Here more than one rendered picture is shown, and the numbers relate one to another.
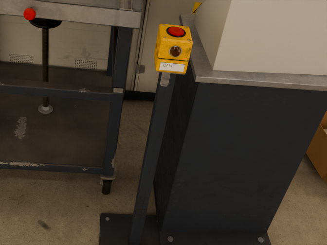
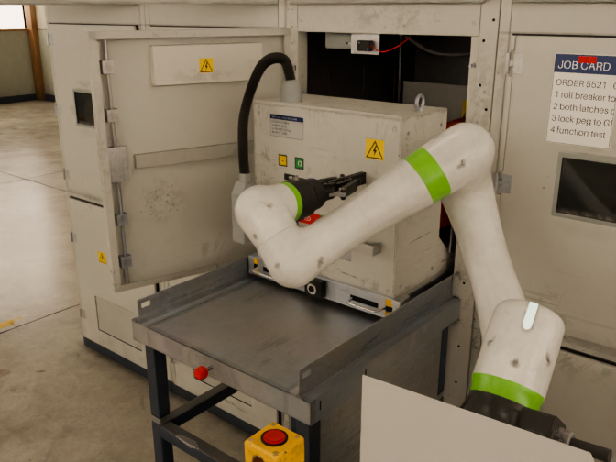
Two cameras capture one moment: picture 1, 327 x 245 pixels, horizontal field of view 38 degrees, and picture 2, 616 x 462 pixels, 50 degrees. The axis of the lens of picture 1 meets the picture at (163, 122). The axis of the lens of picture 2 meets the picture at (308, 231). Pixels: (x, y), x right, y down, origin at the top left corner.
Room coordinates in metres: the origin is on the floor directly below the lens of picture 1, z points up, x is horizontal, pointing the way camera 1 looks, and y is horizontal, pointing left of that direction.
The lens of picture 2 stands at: (0.47, -0.81, 1.63)
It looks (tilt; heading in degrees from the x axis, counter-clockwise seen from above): 19 degrees down; 51
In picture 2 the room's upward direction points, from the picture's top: straight up
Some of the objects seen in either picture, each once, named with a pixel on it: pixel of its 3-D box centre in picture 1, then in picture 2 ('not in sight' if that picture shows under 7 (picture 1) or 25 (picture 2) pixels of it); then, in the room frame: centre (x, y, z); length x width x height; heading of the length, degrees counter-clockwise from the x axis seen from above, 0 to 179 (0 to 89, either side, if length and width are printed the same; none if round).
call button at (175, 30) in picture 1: (175, 32); (274, 438); (1.06, 0.02, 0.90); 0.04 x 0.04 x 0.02
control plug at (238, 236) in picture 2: not in sight; (247, 211); (1.46, 0.70, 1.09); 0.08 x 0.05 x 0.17; 12
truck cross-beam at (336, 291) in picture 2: not in sight; (323, 283); (1.59, 0.51, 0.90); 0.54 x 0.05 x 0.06; 102
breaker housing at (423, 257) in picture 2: not in sight; (373, 180); (1.82, 0.56, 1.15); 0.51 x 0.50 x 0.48; 12
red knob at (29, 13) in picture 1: (29, 12); (203, 371); (1.14, 0.42, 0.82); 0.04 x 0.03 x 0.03; 12
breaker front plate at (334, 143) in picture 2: not in sight; (319, 198); (1.57, 0.51, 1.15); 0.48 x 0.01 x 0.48; 102
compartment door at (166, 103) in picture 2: not in sight; (202, 155); (1.46, 0.95, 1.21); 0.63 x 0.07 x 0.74; 175
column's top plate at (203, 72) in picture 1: (257, 50); not in sight; (1.34, -0.24, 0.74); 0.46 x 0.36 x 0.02; 104
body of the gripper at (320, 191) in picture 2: not in sight; (316, 192); (1.42, 0.34, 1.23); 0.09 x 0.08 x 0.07; 12
